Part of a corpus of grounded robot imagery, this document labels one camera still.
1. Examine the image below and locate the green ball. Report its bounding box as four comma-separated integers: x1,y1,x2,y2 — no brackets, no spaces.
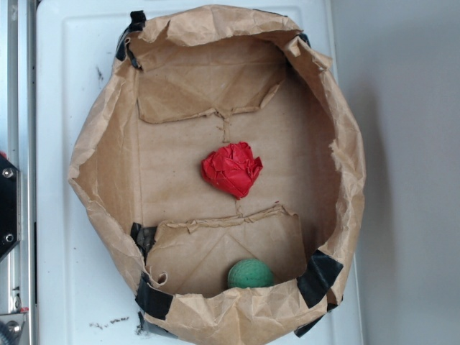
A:
227,259,275,288

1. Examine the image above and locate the red crumpled paper ball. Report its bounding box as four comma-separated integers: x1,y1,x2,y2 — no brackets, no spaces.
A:
201,142,263,199

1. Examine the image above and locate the brown paper bag tray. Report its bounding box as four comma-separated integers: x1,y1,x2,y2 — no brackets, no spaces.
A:
68,5,366,344

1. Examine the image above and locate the white tray surface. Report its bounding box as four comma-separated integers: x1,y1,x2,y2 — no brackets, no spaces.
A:
34,0,364,345

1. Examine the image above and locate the black bracket on rail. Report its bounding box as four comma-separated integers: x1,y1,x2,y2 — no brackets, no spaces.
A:
0,155,19,260

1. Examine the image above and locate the aluminium rail frame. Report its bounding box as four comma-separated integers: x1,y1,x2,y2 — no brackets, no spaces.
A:
1,1,38,344

